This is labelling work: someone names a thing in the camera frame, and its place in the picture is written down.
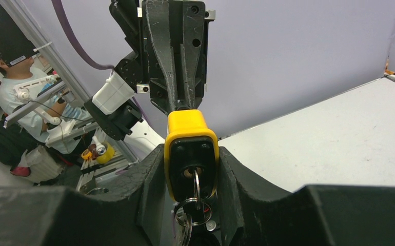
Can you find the silver keys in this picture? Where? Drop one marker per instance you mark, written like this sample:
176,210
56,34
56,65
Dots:
194,217

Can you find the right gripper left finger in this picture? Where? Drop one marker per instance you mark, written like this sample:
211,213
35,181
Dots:
128,210

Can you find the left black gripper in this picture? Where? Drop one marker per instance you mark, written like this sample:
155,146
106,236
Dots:
175,52

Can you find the yellow padlock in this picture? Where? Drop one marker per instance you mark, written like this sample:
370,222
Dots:
190,146

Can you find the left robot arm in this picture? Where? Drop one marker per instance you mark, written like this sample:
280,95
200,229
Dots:
112,106

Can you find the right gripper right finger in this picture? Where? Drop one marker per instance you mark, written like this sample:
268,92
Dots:
247,206

